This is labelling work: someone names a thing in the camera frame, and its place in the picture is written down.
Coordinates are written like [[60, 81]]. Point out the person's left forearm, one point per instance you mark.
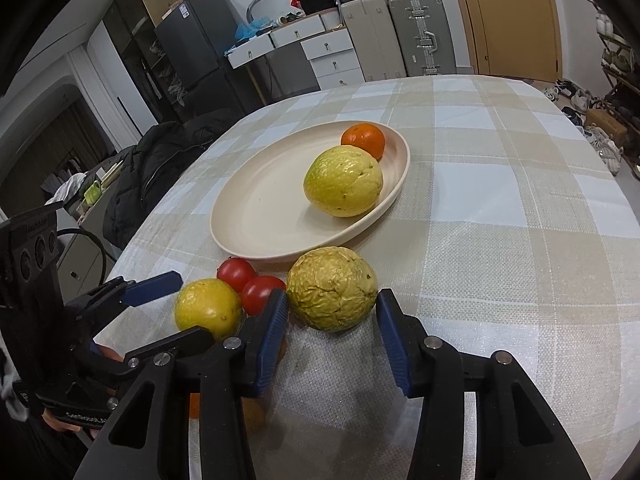
[[30, 452]]

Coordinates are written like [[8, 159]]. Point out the white desk with drawers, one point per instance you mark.
[[330, 60]]

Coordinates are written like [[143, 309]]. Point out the red tomato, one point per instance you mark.
[[234, 271], [260, 292]]

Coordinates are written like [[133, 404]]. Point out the large smooth yellow citrus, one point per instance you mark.
[[344, 181]]

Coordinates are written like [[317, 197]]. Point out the silver suitcase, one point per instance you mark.
[[420, 30]]

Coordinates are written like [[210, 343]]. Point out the black white sneaker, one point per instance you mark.
[[565, 87]]

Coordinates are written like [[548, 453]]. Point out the beige suitcase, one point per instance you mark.
[[372, 40]]

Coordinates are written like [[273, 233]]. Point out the curved silver tube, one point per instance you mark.
[[260, 1]]

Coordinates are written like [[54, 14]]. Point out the white grey cloth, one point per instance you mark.
[[65, 191]]

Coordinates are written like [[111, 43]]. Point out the green container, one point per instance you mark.
[[92, 193]]

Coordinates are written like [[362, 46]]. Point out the wooden door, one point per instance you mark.
[[510, 20]]

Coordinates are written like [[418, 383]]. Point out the blue plastic bag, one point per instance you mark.
[[250, 29]]

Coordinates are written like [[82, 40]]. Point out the small yellow green citrus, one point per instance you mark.
[[205, 307]]

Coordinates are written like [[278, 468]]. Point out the brown cardboard box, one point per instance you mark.
[[605, 124]]

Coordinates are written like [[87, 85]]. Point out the person's left hand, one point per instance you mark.
[[60, 420]]

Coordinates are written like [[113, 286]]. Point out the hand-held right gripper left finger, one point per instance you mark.
[[272, 340]]

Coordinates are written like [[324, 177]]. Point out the orange mandarin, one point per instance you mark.
[[365, 140], [194, 405]]

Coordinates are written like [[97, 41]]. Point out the low white cabinet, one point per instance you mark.
[[80, 265]]

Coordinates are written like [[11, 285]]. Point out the black puffer jacket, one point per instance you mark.
[[160, 170]]

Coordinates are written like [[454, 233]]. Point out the plaid beige tablecloth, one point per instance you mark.
[[500, 210]]

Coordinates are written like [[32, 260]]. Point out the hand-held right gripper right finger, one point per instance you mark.
[[395, 340]]

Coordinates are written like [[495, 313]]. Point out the cream round plate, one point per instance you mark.
[[260, 210]]

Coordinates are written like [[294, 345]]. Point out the dark glass cabinet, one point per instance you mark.
[[125, 25]]

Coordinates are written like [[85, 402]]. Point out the dark grey refrigerator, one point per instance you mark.
[[200, 45]]

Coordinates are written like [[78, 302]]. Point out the black bag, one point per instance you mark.
[[317, 2]]

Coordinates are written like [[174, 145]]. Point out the wrinkled yellow citrus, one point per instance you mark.
[[332, 287]]

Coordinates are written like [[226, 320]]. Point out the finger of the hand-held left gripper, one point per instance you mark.
[[150, 287], [175, 344]]

